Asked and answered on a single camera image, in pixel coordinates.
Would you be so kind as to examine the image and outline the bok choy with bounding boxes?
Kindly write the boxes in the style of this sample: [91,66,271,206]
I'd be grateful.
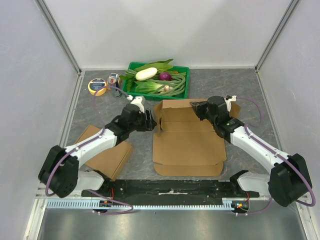
[135,81,165,94]

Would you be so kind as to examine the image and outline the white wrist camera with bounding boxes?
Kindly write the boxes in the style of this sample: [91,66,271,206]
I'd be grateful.
[224,95,237,112]
[126,95,145,113]

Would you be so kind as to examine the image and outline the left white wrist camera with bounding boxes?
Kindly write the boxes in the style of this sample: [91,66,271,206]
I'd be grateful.
[126,95,145,113]

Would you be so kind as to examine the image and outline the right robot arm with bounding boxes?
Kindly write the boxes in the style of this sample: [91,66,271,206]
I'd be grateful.
[190,95,316,207]

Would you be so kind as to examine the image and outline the green long beans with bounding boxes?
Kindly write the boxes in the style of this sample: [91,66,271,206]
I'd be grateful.
[122,72,187,97]

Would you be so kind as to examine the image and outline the white eggplant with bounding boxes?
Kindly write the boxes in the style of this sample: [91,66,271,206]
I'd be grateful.
[135,67,158,81]

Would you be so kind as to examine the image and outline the yellow tape roll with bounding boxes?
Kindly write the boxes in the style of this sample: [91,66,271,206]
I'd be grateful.
[87,77,108,97]

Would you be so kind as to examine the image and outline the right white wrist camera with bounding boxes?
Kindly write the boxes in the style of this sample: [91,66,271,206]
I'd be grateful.
[224,95,237,112]

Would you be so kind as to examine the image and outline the green plastic tray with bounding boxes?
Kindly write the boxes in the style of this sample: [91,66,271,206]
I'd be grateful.
[122,62,190,102]

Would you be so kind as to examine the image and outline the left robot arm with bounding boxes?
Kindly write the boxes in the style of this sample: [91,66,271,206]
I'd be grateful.
[38,103,157,198]

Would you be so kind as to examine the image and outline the purple onion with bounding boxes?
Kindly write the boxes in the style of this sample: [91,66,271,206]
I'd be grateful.
[158,72,172,81]

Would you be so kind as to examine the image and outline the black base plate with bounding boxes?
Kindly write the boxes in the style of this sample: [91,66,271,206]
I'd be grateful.
[96,179,260,201]

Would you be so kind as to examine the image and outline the spare cardboard box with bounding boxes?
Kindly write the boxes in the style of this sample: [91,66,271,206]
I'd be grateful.
[152,99,227,177]

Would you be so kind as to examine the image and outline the leafy green vegetable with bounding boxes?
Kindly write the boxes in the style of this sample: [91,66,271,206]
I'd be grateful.
[119,58,174,92]

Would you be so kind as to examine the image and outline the red and blue drink can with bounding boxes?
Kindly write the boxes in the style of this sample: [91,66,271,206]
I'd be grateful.
[107,77,122,98]

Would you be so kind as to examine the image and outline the slotted cable duct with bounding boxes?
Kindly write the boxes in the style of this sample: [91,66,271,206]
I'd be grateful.
[46,198,239,211]

